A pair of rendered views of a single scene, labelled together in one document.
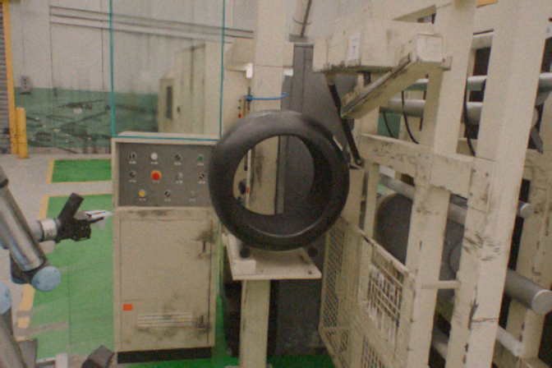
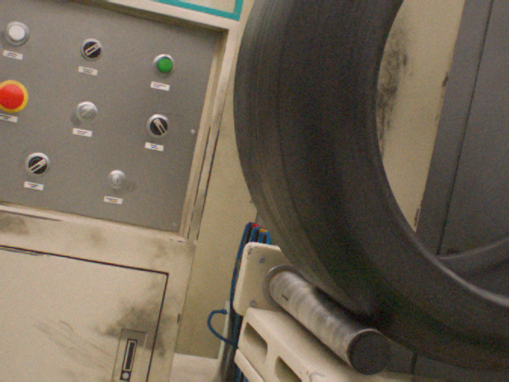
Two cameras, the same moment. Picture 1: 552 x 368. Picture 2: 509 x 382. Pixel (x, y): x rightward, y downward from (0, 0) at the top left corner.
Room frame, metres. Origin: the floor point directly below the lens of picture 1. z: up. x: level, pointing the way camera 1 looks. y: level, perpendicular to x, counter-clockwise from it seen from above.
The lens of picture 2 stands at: (0.72, 0.29, 1.08)
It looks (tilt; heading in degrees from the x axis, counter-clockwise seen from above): 3 degrees down; 357
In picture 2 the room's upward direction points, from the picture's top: 12 degrees clockwise
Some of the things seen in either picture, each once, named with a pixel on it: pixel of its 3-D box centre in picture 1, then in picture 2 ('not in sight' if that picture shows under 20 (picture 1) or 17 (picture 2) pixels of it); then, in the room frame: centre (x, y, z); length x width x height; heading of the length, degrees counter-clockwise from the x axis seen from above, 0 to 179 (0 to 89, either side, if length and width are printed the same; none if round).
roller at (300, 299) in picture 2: (241, 238); (320, 314); (1.82, 0.13, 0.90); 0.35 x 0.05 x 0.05; 11
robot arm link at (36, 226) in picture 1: (21, 236); not in sight; (1.33, 0.80, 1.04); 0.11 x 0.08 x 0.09; 141
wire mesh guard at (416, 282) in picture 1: (356, 313); not in sight; (1.68, -0.37, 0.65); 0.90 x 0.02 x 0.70; 11
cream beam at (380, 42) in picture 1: (362, 52); not in sight; (1.78, -0.32, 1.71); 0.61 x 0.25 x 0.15; 11
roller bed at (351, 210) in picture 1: (340, 195); not in sight; (2.13, -0.34, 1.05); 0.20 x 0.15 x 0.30; 11
